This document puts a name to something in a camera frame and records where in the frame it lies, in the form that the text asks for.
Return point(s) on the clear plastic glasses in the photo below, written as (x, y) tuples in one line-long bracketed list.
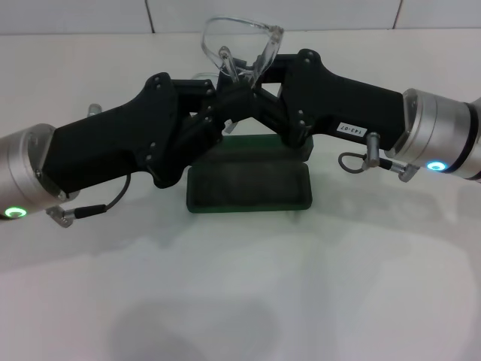
[(270, 49)]

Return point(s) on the silver right connector post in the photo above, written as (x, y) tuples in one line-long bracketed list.
[(373, 148)]

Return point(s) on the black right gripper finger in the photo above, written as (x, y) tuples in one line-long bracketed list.
[(267, 111), (278, 69)]

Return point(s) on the green glasses case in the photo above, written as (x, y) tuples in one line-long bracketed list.
[(248, 188)]

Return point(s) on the silver connector post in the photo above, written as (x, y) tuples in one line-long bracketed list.
[(94, 110), (373, 148)]

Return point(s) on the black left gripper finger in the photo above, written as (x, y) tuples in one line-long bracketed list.
[(206, 128), (195, 88)]

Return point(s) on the silver left connector post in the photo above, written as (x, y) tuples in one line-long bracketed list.
[(94, 110)]

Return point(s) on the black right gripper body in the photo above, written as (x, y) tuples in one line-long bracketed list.
[(338, 101)]

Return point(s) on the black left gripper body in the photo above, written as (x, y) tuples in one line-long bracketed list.
[(112, 143)]

